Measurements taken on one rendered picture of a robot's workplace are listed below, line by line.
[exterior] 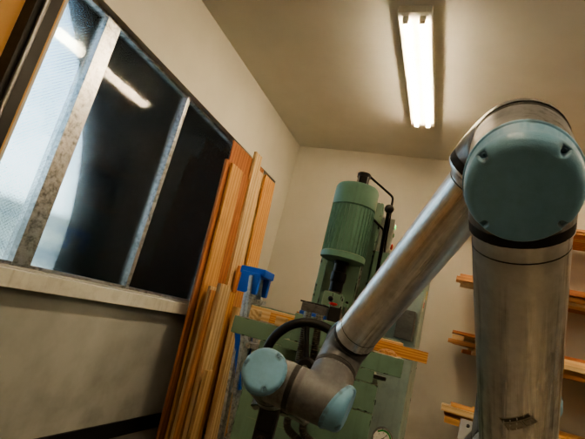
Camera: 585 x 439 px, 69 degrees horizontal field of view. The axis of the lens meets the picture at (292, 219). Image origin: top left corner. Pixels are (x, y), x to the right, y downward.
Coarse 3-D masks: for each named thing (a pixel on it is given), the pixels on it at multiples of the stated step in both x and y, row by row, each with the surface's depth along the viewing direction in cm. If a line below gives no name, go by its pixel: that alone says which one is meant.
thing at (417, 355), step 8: (272, 320) 167; (288, 320) 166; (376, 344) 158; (384, 344) 157; (392, 344) 157; (400, 352) 155; (408, 352) 155; (416, 352) 155; (424, 352) 154; (416, 360) 154; (424, 360) 153
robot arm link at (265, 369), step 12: (264, 348) 85; (252, 360) 84; (264, 360) 84; (276, 360) 83; (252, 372) 82; (264, 372) 82; (276, 372) 82; (288, 372) 83; (252, 384) 81; (264, 384) 81; (276, 384) 80; (252, 396) 87; (264, 396) 82; (276, 396) 82
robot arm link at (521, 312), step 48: (480, 144) 47; (528, 144) 43; (576, 144) 44; (480, 192) 46; (528, 192) 44; (576, 192) 42; (480, 240) 51; (528, 240) 46; (480, 288) 55; (528, 288) 50; (480, 336) 59; (528, 336) 53; (480, 384) 63; (528, 384) 56; (480, 432) 68; (528, 432) 60
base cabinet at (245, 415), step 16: (240, 400) 146; (240, 416) 145; (256, 416) 144; (352, 416) 139; (368, 416) 138; (240, 432) 143; (320, 432) 139; (336, 432) 138; (352, 432) 137; (368, 432) 137
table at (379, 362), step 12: (240, 324) 153; (252, 324) 152; (264, 324) 151; (252, 336) 151; (264, 336) 150; (288, 336) 149; (288, 348) 138; (372, 360) 142; (384, 360) 141; (396, 360) 141; (384, 372) 140; (396, 372) 140
